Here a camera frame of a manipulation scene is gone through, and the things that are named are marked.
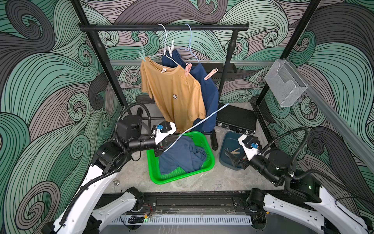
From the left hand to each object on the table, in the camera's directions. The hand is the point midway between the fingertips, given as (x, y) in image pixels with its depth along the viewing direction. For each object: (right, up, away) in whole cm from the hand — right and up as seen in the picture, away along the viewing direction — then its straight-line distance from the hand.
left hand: (176, 133), depth 56 cm
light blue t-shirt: (+2, -16, +28) cm, 32 cm away
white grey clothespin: (+30, -17, +35) cm, 49 cm away
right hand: (+23, -4, +4) cm, 24 cm away
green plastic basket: (-16, -21, +32) cm, 42 cm away
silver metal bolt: (-35, -31, +23) cm, 52 cm away
